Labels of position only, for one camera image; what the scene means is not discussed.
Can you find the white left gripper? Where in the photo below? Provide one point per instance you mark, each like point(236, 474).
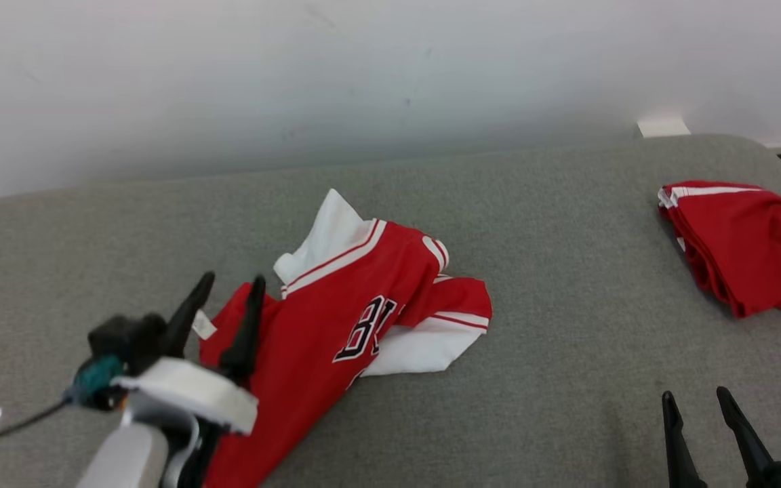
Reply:
point(194, 390)

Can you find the red and white basketball jersey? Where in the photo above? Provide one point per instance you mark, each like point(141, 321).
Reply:
point(323, 318)

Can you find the red shorts with white stripe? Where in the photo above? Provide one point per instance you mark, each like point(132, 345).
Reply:
point(750, 251)

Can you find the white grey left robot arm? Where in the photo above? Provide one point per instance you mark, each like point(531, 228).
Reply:
point(126, 457)

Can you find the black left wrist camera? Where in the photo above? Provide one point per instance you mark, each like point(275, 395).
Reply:
point(126, 339)

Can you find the teal left camera plug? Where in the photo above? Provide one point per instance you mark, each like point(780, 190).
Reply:
point(95, 376)

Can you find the small white wall block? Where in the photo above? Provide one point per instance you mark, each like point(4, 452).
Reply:
point(663, 127)

